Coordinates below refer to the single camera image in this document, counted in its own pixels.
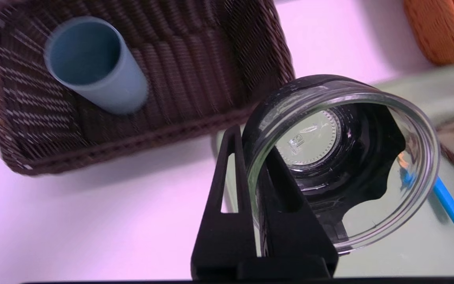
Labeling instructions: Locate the light green plastic tray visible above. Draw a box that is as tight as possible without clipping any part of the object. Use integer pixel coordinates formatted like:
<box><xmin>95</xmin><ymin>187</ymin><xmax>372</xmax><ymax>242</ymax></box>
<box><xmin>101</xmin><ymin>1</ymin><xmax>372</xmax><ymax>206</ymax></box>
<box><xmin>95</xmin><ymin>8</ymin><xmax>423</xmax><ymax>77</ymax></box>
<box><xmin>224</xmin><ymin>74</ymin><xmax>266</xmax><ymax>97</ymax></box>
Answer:
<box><xmin>211</xmin><ymin>65</ymin><xmax>454</xmax><ymax>278</ymax></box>

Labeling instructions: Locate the yellow spoon with blue handle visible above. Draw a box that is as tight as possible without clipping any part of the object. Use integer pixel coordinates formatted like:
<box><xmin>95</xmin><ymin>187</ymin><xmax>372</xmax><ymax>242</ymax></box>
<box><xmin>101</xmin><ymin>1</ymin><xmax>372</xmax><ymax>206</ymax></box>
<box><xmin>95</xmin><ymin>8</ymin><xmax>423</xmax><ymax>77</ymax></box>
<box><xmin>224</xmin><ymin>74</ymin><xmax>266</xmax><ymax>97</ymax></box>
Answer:
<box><xmin>402</xmin><ymin>168</ymin><xmax>454</xmax><ymax>229</ymax></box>

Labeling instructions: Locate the grey-blue plastic cup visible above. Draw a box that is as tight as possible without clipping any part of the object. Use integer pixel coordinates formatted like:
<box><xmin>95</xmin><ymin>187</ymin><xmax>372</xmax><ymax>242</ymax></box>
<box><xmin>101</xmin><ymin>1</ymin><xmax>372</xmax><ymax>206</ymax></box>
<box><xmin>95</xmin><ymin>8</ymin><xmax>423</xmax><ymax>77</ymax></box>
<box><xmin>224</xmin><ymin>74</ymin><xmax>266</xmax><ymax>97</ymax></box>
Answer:
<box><xmin>44</xmin><ymin>16</ymin><xmax>149</xmax><ymax>115</ymax></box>

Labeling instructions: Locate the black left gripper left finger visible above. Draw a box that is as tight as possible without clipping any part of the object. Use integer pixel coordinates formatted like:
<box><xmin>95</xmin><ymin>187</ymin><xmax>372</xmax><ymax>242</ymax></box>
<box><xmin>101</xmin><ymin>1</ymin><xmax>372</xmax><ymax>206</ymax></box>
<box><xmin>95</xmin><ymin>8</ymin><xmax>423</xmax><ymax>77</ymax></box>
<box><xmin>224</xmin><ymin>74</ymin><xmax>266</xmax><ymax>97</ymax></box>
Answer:
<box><xmin>191</xmin><ymin>125</ymin><xmax>257</xmax><ymax>278</ymax></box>

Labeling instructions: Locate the dark brown wicker basket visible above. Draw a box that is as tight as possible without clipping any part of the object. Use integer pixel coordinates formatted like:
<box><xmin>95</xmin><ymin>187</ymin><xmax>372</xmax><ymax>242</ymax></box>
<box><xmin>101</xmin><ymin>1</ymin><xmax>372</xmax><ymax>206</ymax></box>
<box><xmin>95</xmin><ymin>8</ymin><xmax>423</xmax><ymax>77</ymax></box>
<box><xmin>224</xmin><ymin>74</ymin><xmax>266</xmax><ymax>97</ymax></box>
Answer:
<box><xmin>0</xmin><ymin>0</ymin><xmax>295</xmax><ymax>176</ymax></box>

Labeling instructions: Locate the glass cup with black handle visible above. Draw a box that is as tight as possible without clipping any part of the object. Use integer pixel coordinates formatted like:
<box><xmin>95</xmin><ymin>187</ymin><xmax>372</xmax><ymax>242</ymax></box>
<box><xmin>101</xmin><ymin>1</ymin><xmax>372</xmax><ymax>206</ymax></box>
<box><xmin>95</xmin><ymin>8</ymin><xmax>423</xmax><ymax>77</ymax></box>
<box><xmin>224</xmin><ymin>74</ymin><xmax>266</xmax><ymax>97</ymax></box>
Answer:
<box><xmin>242</xmin><ymin>74</ymin><xmax>441</xmax><ymax>255</ymax></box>

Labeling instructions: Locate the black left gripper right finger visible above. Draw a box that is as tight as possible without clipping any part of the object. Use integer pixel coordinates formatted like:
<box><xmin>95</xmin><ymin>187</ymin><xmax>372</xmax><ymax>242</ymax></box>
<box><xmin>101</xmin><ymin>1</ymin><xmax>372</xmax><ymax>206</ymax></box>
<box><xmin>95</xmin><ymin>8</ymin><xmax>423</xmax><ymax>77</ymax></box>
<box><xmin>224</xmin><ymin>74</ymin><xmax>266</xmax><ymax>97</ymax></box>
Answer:
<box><xmin>259</xmin><ymin>146</ymin><xmax>339</xmax><ymax>278</ymax></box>

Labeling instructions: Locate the orange wicker basket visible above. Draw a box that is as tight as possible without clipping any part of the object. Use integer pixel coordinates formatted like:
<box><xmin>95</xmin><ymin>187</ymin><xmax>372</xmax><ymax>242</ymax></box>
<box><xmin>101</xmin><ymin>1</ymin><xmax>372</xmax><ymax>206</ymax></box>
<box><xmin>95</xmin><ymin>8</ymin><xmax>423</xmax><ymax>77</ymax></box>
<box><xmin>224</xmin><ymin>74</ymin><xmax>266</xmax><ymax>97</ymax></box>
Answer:
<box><xmin>404</xmin><ymin>0</ymin><xmax>454</xmax><ymax>65</ymax></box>

